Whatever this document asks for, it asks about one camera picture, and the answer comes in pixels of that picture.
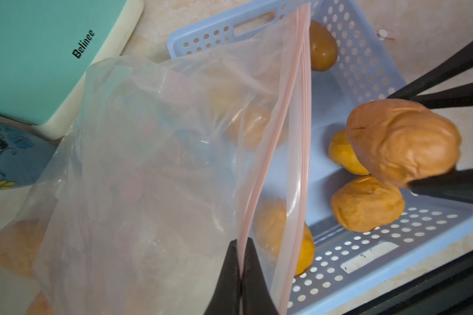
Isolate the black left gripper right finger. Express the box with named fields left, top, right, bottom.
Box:
left=241, top=238, right=279, bottom=315

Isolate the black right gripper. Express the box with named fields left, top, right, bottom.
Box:
left=388, top=41, right=473, bottom=204

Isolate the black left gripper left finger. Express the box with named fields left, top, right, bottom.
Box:
left=204, top=240, right=241, bottom=315

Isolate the reddish orange potato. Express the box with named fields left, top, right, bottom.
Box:
left=346, top=99, right=462, bottom=188

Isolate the light blue perforated plastic basket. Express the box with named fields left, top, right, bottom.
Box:
left=167, top=0, right=473, bottom=315

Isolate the clear pink zipper bag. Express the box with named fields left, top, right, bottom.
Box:
left=34, top=4, right=311, bottom=314

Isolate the orange potato tall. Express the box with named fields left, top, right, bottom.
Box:
left=26, top=291, right=55, bottom=315

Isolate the clear blue zipper bag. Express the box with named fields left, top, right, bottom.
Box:
left=0, top=129, right=76, bottom=314

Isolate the wrinkled orange potato top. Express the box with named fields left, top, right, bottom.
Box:
left=0, top=219, right=47, bottom=279

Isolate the orange potato lower right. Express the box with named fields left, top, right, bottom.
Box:
left=255, top=198, right=315, bottom=276

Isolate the orange potato left lower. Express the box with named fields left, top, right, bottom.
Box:
left=331, top=175, right=405, bottom=232

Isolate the reddish potato lower centre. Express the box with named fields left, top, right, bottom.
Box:
left=328, top=130, right=369, bottom=175

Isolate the orange potato left upper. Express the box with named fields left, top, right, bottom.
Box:
left=226, top=104, right=273, bottom=151

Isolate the brown potato right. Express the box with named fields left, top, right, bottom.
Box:
left=310, top=20, right=338, bottom=72

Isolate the yellow-green potato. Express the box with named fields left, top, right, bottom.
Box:
left=208, top=76, right=244, bottom=116

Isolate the white blue ceramic mug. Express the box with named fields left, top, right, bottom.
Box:
left=0, top=122, right=56, bottom=190

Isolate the mint green silver toaster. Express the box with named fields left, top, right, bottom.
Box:
left=0, top=1, right=145, bottom=140

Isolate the black base frame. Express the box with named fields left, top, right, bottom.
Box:
left=348, top=251, right=473, bottom=315

